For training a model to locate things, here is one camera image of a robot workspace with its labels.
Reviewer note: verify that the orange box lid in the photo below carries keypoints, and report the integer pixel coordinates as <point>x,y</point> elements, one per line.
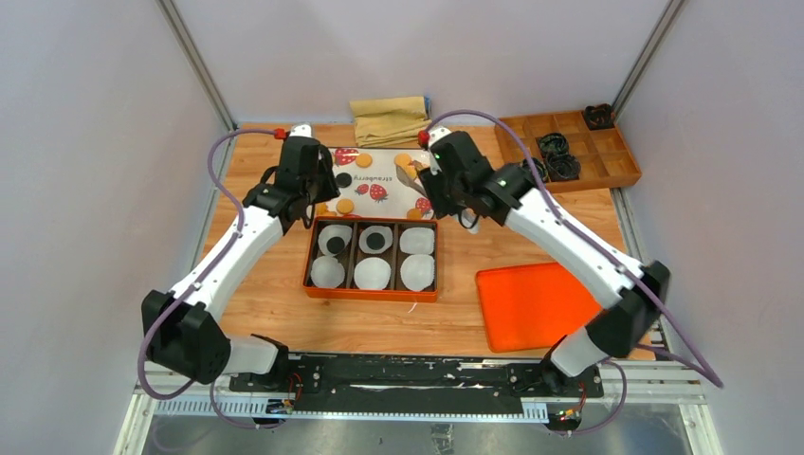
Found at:
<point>531,307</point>

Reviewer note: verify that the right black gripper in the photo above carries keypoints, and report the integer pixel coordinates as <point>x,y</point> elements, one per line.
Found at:
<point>430,179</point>

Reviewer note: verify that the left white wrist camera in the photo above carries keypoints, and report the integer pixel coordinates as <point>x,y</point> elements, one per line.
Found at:
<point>301,130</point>

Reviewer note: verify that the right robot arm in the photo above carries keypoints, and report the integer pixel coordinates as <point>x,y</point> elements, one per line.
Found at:
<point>627,291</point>

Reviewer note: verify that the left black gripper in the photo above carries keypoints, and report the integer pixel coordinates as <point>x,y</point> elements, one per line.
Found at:
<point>331,190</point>

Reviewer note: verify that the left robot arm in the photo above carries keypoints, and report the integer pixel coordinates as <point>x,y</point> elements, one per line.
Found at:
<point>181,326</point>

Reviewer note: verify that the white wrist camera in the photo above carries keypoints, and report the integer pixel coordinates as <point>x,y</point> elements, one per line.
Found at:
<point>301,130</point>
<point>436,134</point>

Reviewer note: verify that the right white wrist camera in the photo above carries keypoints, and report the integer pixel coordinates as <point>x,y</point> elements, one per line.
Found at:
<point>436,134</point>

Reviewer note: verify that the wooden compartment organizer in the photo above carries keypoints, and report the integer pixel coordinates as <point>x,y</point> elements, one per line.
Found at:
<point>571,153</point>

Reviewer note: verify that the folded beige cloth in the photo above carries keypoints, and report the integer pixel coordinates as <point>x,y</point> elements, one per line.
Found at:
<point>382,123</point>

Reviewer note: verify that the white paper cupcake liner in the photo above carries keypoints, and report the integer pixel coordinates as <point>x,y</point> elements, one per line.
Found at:
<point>327,272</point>
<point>417,241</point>
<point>385,230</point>
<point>417,272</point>
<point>372,273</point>
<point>333,230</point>

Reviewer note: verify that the orange compartment cookie box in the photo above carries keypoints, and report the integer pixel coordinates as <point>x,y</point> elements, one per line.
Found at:
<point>353,258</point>

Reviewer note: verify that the black sandwich cookie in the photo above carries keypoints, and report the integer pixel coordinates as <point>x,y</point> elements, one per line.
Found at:
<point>335,245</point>
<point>344,180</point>
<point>375,241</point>

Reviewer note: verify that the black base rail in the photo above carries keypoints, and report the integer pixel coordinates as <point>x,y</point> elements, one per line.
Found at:
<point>418,385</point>

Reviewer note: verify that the strawberry print white tray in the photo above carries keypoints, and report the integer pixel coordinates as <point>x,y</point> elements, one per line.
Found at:
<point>376,191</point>

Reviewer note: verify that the metal tweezers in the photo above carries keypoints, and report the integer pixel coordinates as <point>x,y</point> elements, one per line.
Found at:
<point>413,184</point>

